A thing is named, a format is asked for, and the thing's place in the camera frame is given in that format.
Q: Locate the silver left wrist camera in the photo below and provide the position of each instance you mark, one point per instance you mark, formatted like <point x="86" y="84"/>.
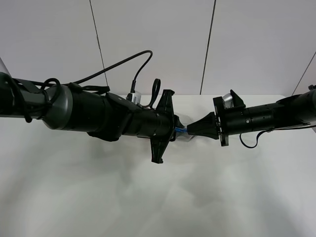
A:
<point x="134" y="97"/>

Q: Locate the clear zip bag blue seal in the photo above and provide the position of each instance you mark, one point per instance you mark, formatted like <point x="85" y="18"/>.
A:
<point x="181" y="133"/>

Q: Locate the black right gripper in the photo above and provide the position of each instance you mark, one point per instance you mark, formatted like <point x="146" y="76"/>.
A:
<point x="215" y="125"/>

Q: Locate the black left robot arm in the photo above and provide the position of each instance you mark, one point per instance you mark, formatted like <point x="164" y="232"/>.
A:
<point x="91" y="109"/>

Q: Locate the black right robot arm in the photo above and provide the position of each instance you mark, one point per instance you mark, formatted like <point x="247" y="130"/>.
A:
<point x="232" y="116"/>

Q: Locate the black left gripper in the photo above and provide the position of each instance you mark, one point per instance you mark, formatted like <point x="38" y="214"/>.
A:
<point x="165" y="130"/>

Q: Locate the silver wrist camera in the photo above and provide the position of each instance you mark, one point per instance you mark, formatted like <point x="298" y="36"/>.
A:
<point x="228" y="101"/>
<point x="134" y="97"/>

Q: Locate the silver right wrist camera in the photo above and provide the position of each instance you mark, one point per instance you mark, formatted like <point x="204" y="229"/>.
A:
<point x="228" y="101"/>

